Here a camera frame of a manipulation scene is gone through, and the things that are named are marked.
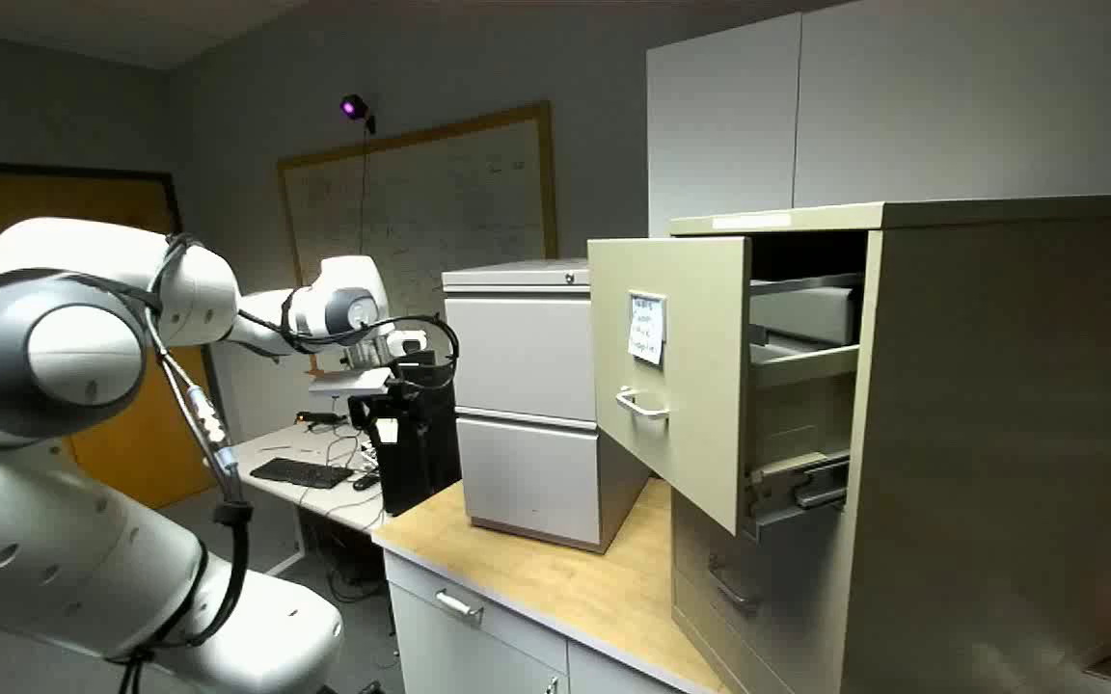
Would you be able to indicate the wooden door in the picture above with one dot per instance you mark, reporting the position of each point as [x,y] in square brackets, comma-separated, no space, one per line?
[145,447]

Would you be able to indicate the gray metal filing cabinet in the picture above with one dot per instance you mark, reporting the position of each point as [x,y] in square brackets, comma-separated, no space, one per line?
[524,359]

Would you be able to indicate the wood framed whiteboard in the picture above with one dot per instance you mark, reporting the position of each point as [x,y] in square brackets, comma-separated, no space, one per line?
[425,207]

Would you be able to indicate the white office desk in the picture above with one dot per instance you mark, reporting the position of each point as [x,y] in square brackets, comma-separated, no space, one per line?
[309,505]

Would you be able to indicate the white wall cabinet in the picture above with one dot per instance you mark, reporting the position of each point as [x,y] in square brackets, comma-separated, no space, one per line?
[915,102]

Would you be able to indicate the beige cabinet drawer with label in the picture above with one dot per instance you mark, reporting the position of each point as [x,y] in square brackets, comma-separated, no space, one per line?
[673,373]

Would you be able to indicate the white counter base cabinet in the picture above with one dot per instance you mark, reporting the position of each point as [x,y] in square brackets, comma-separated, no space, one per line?
[453,658]

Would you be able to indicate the beige drawer without label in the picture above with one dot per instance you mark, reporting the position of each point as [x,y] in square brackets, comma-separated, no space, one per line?
[762,603]

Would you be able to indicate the beige metal filing cabinet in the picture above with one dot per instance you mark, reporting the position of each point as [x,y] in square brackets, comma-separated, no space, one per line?
[1006,447]

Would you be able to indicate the black computer mouse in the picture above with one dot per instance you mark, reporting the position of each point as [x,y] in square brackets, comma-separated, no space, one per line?
[363,483]

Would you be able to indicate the black keyboard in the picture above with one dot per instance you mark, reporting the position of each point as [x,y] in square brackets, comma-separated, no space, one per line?
[302,472]

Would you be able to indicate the camera with purple light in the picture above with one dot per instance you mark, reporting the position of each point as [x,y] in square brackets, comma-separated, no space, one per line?
[353,109]

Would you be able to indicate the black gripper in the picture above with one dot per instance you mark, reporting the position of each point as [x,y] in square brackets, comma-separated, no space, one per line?
[412,443]

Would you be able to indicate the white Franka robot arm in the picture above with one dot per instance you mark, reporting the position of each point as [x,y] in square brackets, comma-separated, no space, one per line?
[68,554]

